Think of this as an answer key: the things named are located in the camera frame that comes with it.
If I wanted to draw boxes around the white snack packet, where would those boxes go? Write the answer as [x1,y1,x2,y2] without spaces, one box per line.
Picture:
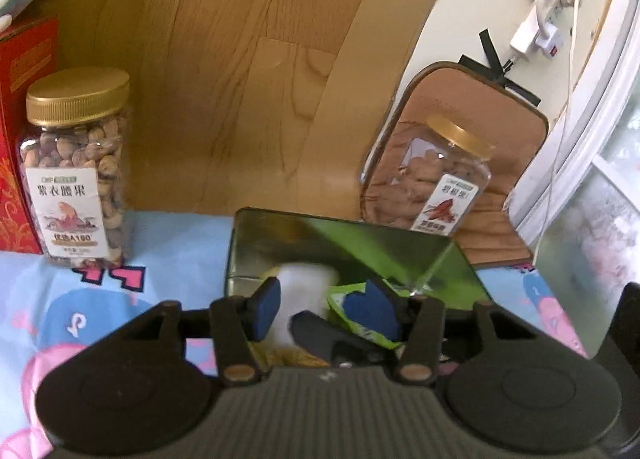
[272,261,341,351]

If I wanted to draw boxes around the cartoon pig printed bed sheet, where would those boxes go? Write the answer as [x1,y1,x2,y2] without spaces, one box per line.
[0,209,591,459]

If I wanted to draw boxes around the white plug adapter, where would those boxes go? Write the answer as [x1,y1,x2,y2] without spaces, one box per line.
[510,14,568,58]

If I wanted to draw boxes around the red gift box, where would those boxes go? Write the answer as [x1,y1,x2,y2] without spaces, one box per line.
[0,15,60,256]

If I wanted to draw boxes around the black metal tin box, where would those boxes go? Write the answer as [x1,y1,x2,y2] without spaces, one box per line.
[225,208,493,371]

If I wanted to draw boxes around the black tape strip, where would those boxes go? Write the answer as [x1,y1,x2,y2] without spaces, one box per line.
[459,56,543,107]
[479,29,512,86]

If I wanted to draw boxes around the wooden headboard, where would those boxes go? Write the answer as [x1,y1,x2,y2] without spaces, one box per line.
[10,0,463,220]

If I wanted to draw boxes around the black object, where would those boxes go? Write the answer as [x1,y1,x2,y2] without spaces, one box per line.
[290,310,401,369]

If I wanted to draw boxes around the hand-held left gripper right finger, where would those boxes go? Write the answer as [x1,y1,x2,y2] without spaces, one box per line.
[345,280,538,385]

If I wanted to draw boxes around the cashew jar with gold lid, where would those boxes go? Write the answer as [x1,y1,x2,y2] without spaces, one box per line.
[17,68,135,270]

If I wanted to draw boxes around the green snack packet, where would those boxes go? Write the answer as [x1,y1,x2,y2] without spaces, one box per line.
[326,278,416,347]

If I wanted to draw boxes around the brown seat cushion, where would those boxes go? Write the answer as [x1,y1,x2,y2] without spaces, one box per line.
[360,60,550,270]

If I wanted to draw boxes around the pecan jar with gold lid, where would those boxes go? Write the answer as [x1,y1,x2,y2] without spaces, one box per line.
[359,113,496,237]

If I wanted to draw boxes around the yellow snack packet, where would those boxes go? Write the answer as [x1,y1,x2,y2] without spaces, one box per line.
[248,341,333,371]

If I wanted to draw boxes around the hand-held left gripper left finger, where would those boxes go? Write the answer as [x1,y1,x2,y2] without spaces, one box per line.
[107,276,283,387]

